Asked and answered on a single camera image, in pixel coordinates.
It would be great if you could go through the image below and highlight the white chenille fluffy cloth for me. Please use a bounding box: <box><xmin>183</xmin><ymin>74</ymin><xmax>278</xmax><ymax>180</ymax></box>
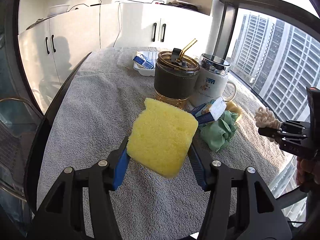
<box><xmin>254</xmin><ymin>106</ymin><xmax>282</xmax><ymax>131</ymax></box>

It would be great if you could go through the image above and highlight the yellow square sponge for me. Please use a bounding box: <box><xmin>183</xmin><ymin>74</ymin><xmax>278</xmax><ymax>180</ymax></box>
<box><xmin>126</xmin><ymin>98</ymin><xmax>199</xmax><ymax>178</ymax></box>

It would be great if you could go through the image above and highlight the tissue pack with cartoon print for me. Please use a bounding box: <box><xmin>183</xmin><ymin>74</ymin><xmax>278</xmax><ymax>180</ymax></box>
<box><xmin>190</xmin><ymin>96</ymin><xmax>227</xmax><ymax>125</ymax></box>

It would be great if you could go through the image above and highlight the blue tissue pack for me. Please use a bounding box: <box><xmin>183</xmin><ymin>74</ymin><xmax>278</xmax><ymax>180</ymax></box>
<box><xmin>133</xmin><ymin>51</ymin><xmax>158</xmax><ymax>69</ymax></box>

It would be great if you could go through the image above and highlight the person's right hand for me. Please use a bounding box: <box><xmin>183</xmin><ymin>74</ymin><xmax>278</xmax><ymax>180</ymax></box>
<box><xmin>296</xmin><ymin>157</ymin><xmax>319</xmax><ymax>194</ymax></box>

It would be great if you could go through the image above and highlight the green crumpled cloth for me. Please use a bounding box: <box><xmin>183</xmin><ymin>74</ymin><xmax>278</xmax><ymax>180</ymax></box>
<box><xmin>199</xmin><ymin>111</ymin><xmax>239</xmax><ymax>152</ymax></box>

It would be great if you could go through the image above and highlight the tan egg-shaped sponge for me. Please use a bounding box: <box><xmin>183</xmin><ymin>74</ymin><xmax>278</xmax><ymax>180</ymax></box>
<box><xmin>226</xmin><ymin>101</ymin><xmax>242</xmax><ymax>118</ymax></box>

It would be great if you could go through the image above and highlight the grey towel table cover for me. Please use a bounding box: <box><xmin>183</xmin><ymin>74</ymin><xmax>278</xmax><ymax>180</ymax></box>
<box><xmin>37</xmin><ymin>48</ymin><xmax>291</xmax><ymax>239</ymax></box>

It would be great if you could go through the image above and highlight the white ceramic mug chrome lid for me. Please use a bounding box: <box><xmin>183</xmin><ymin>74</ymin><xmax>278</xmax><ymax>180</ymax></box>
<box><xmin>189</xmin><ymin>54</ymin><xmax>237</xmax><ymax>107</ymax></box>

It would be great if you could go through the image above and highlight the dark tumbler with amber straw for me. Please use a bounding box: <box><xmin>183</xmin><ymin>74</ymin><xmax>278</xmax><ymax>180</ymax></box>
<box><xmin>154</xmin><ymin>39</ymin><xmax>200</xmax><ymax>109</ymax></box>

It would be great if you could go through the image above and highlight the white plastic tray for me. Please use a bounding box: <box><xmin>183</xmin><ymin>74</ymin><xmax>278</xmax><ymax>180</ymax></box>
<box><xmin>133</xmin><ymin>51</ymin><xmax>158</xmax><ymax>76</ymax></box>

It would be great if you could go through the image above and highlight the white bowl on cabinet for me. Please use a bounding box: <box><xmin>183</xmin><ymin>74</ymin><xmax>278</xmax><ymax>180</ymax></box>
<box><xmin>47</xmin><ymin>4</ymin><xmax>70</xmax><ymax>17</ymax></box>

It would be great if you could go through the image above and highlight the metal frame chair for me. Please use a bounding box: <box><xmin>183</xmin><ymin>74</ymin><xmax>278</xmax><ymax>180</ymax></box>
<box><xmin>0</xmin><ymin>97</ymin><xmax>43</xmax><ymax>201</ymax></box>

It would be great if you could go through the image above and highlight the white cabinet with black handles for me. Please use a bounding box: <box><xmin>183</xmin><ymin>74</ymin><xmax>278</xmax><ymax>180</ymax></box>
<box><xmin>18</xmin><ymin>0</ymin><xmax>213</xmax><ymax>112</ymax></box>

